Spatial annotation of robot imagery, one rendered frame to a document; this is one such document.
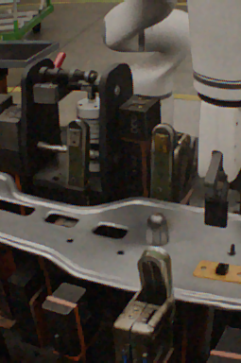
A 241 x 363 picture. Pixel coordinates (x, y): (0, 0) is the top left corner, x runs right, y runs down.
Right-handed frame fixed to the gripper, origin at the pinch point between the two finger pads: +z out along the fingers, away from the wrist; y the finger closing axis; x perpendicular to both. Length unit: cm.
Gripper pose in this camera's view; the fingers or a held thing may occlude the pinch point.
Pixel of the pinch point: (226, 200)
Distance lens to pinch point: 82.6
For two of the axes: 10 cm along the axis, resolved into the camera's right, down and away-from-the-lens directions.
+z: 0.6, 8.7, 5.0
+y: -4.2, 4.7, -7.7
